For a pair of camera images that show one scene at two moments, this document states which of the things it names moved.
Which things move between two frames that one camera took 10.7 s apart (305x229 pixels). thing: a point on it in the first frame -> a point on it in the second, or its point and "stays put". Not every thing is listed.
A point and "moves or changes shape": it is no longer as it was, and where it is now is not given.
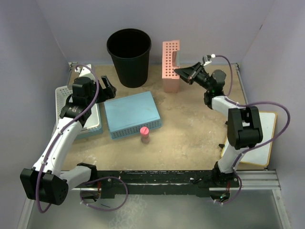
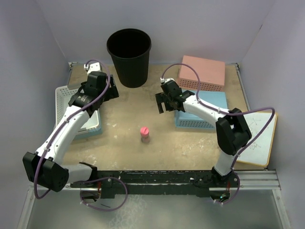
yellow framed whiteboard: (260, 156) stays put
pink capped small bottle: (144, 131) stays put
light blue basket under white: (86, 133) stays put
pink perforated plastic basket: (171, 81) moves or changes shape
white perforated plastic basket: (93, 122) stays put
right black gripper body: (202, 79) -> (168, 105)
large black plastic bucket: (130, 49) stays put
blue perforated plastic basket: (125, 116) -> (187, 120)
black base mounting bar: (159, 184) stays put
